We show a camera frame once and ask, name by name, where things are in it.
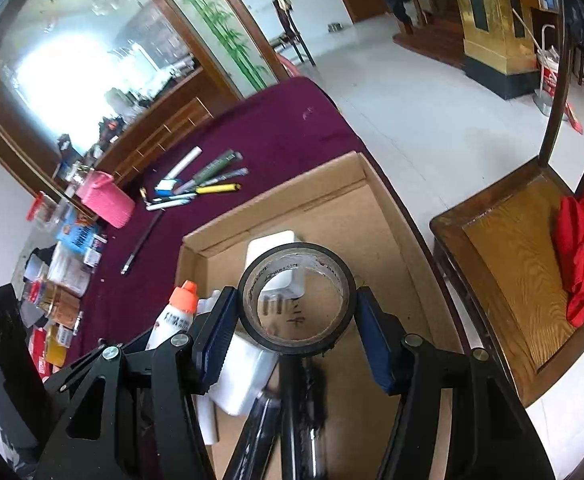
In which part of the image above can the white glue bottle orange cap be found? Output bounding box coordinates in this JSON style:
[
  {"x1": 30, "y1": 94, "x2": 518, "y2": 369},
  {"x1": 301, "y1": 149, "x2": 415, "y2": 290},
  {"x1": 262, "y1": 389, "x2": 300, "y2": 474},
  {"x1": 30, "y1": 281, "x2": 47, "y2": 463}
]
[{"x1": 146, "y1": 281, "x2": 199, "y2": 350}]

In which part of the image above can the white oval eraser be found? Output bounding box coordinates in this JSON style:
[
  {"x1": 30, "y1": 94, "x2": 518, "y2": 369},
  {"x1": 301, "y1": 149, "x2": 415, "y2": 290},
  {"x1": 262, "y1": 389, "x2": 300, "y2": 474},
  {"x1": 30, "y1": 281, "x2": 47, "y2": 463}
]
[{"x1": 204, "y1": 330, "x2": 278, "y2": 416}]

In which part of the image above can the black tape roll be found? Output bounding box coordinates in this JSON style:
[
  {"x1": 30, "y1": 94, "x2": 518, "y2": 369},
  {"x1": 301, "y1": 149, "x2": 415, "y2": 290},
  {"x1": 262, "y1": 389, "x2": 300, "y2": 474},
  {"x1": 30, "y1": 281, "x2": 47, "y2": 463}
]
[{"x1": 239, "y1": 242, "x2": 355, "y2": 356}]

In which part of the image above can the black art marker grey cap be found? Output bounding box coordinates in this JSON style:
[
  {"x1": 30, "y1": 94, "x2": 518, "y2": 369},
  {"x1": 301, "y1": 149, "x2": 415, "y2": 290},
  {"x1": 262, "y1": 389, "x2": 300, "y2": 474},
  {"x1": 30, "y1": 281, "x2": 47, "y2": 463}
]
[{"x1": 222, "y1": 391, "x2": 281, "y2": 480}]

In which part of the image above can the white paint marker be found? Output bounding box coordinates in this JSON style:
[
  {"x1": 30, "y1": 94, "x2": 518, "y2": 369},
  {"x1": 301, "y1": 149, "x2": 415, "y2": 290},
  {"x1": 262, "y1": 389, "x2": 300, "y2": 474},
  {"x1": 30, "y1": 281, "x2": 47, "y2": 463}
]
[{"x1": 196, "y1": 394, "x2": 218, "y2": 446}]

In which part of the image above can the white power adapter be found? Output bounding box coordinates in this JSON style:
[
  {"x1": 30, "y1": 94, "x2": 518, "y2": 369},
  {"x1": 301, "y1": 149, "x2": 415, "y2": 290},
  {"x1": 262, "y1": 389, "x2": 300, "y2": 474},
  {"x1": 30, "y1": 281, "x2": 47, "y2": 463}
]
[{"x1": 244, "y1": 230, "x2": 305, "y2": 315}]

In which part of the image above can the black pen on cloth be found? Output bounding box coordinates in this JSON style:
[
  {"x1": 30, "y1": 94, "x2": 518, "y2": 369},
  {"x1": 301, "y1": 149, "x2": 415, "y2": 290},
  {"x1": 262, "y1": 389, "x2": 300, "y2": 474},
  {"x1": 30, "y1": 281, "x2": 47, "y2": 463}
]
[{"x1": 120, "y1": 209, "x2": 164, "y2": 276}]

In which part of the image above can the orange tea tin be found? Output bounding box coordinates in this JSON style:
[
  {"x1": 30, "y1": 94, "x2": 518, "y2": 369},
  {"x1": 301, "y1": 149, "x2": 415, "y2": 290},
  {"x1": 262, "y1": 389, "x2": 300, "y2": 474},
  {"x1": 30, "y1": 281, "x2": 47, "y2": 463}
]
[{"x1": 37, "y1": 282, "x2": 80, "y2": 330}]

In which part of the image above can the cardboard box tray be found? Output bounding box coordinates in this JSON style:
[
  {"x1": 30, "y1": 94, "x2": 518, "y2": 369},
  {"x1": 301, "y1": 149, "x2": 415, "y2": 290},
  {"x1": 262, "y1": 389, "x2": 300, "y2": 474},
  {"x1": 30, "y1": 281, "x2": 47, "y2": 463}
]
[{"x1": 175, "y1": 152, "x2": 462, "y2": 479}]

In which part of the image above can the silver blue pen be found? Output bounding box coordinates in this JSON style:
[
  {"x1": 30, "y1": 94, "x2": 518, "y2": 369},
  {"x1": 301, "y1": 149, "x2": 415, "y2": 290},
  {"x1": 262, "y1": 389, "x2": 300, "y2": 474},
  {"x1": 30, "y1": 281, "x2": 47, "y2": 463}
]
[{"x1": 146, "y1": 193, "x2": 198, "y2": 211}]

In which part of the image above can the small blue white box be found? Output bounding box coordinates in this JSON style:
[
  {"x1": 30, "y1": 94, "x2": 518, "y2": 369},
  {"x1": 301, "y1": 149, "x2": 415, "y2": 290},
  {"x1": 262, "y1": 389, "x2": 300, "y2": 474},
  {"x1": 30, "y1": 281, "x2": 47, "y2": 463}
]
[{"x1": 84, "y1": 234, "x2": 108, "y2": 269}]

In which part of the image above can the yellow pen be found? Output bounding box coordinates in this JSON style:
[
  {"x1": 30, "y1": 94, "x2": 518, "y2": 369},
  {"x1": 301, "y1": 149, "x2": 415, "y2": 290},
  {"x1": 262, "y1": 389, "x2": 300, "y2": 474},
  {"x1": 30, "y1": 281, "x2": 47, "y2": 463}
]
[{"x1": 194, "y1": 183, "x2": 241, "y2": 195}]

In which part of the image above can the white plastic tub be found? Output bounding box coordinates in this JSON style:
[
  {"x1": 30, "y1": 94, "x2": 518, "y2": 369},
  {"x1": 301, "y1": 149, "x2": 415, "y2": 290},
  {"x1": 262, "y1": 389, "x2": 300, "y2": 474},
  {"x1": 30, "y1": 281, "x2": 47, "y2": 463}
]
[{"x1": 47, "y1": 242, "x2": 91, "y2": 298}]

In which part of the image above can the wooden chair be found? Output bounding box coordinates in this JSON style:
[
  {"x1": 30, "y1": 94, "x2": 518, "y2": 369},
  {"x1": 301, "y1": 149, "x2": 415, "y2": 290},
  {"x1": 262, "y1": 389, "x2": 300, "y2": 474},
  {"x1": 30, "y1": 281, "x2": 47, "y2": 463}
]
[{"x1": 430, "y1": 21, "x2": 584, "y2": 406}]

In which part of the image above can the blue labelled plastic jar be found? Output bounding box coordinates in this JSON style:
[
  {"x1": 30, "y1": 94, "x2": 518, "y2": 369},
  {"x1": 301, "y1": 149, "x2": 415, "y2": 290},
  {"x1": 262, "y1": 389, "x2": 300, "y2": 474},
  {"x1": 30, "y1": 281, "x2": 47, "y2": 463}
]
[{"x1": 56, "y1": 209, "x2": 99, "y2": 257}]

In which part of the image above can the green marker pen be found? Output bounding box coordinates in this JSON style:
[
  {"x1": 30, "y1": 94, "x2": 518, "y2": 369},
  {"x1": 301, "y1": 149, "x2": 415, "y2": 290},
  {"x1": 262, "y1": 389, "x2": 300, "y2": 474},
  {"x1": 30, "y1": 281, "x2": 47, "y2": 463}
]
[{"x1": 173, "y1": 150, "x2": 242, "y2": 194}]

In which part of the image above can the white stick marker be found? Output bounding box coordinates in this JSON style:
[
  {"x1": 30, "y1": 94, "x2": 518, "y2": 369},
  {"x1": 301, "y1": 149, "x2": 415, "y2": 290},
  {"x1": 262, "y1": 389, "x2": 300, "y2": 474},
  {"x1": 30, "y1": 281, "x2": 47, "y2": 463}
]
[{"x1": 164, "y1": 146, "x2": 202, "y2": 180}]

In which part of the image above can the pink knitted bottle cover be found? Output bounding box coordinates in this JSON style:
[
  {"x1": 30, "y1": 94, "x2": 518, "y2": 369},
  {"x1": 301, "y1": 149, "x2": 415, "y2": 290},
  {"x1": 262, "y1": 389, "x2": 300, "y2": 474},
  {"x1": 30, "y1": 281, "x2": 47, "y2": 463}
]
[{"x1": 76, "y1": 169, "x2": 135, "y2": 229}]

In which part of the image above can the purple velvet tablecloth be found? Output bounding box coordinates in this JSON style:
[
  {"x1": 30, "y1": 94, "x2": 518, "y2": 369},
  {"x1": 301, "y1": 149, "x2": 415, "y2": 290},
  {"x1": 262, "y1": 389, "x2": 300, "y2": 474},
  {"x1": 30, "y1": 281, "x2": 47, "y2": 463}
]
[{"x1": 66, "y1": 77, "x2": 381, "y2": 362}]

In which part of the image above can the red lid clear jar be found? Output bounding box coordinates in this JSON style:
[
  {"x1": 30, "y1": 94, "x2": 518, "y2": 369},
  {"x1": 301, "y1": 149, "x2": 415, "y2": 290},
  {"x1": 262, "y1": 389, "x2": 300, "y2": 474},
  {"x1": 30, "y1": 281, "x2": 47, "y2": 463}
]
[{"x1": 26, "y1": 192, "x2": 63, "y2": 232}]

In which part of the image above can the wooden sideboard cabinet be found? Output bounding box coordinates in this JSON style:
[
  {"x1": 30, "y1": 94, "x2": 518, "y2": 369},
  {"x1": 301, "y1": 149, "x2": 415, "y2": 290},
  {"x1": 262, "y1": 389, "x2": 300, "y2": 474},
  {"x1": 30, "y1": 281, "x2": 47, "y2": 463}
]
[{"x1": 96, "y1": 68, "x2": 237, "y2": 186}]

